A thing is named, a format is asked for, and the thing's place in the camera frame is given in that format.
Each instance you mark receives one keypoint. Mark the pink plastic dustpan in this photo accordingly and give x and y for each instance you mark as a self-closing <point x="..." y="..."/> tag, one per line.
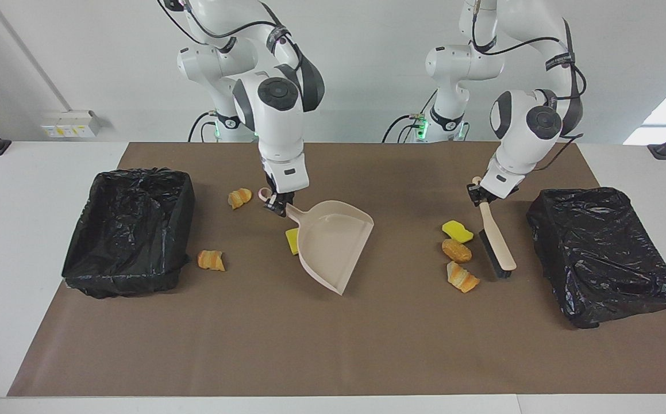
<point x="332" y="241"/>

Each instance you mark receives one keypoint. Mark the croissant piece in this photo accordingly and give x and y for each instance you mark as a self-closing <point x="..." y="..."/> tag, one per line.
<point x="239" y="198"/>
<point x="462" y="278"/>
<point x="211" y="260"/>

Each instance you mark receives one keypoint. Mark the beige hand brush black bristles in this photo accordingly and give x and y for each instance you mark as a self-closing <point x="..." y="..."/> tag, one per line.
<point x="496" y="241"/>

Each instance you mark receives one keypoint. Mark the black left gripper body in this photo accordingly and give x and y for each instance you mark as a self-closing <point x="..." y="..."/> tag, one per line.
<point x="502" y="199"/>

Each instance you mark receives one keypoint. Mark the notched yellow sponge piece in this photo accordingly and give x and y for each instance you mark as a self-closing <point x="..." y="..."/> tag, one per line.
<point x="292" y="242"/>

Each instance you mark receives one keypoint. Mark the brown table mat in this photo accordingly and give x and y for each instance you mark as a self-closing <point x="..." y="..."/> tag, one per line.
<point x="332" y="356"/>

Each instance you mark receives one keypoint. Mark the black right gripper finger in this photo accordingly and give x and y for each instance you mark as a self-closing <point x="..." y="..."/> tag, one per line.
<point x="271" y="205"/>
<point x="282" y="210"/>

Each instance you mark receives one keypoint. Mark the bin with black bag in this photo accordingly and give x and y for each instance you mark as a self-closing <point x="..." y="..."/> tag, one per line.
<point x="597" y="253"/>
<point x="126" y="230"/>

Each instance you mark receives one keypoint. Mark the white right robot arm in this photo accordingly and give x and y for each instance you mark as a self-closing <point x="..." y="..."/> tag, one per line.
<point x="278" y="132"/>

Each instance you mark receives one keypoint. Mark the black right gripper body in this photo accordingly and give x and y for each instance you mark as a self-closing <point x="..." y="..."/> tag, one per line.
<point x="280" y="196"/>

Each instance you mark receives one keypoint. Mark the white wall socket box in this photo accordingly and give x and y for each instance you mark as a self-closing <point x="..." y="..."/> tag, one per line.
<point x="71" y="123"/>

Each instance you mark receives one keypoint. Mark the brown bread roll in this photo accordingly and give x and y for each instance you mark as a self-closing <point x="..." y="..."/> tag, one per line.
<point x="456" y="250"/>

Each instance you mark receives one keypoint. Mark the yellow green sponge piece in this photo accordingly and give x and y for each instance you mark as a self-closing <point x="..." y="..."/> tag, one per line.
<point x="457" y="231"/>

